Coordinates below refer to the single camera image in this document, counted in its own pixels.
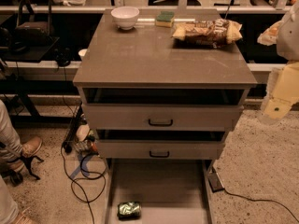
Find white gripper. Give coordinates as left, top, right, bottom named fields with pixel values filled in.
left=260, top=62, right=299, bottom=125

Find crushed green can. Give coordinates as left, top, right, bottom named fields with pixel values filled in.
left=117, top=202, right=141, bottom=219

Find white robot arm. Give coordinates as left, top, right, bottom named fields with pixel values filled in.
left=258, top=2, right=299, bottom=124

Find bottom grey drawer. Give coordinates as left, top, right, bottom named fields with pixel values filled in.
left=102, top=159, right=216, bottom=224

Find grey drawer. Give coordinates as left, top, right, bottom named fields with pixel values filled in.
left=96, top=130, right=225, bottom=160
left=82, top=104, right=243, bottom=131
left=102, top=159, right=216, bottom=224

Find grey drawer cabinet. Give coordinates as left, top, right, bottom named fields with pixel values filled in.
left=72, top=8, right=258, bottom=133

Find middle grey drawer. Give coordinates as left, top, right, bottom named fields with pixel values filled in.
left=96, top=130, right=225, bottom=160

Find top grey drawer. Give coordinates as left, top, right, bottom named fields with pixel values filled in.
left=82, top=104, right=243, bottom=131

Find black power adapter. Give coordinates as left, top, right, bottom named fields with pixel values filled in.
left=208, top=173, right=224, bottom=192

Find brown snack bag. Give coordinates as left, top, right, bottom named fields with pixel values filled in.
left=172, top=19, right=242, bottom=49

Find green yellow sponge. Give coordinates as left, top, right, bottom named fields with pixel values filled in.
left=155, top=11, right=175, bottom=27

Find white ceramic bowl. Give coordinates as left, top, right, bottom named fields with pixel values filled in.
left=111, top=7, right=139, bottom=30

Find small white cup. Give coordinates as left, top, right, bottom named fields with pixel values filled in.
left=78, top=49, right=87, bottom=60

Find black headphones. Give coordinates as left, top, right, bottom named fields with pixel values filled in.
left=54, top=48, right=71, bottom=67

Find tan shoe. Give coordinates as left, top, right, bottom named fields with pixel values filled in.
left=21, top=136, right=42, bottom=158
left=11, top=212, right=37, bottom=224

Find black bag on shelf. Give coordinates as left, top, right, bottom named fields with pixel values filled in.
left=15, top=0, right=52, bottom=47

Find person leg light trousers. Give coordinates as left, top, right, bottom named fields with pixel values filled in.
left=0, top=100, right=23, bottom=166

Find black tripod stand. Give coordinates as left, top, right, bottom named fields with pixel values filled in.
left=0, top=143, right=43, bottom=181

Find black floor cable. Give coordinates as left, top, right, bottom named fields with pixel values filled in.
left=60, top=140, right=107, bottom=224

